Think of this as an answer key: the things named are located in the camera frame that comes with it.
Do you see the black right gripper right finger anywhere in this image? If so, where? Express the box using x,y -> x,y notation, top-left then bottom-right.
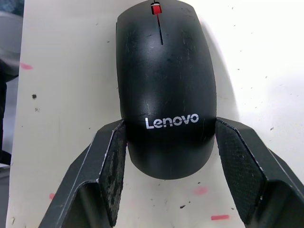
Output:
214,116 -> 304,228

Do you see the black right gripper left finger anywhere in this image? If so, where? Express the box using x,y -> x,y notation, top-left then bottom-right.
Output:
37,118 -> 129,228

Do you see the black Lenovo mouse cover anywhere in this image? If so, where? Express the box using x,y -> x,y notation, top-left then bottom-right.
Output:
115,0 -> 219,181

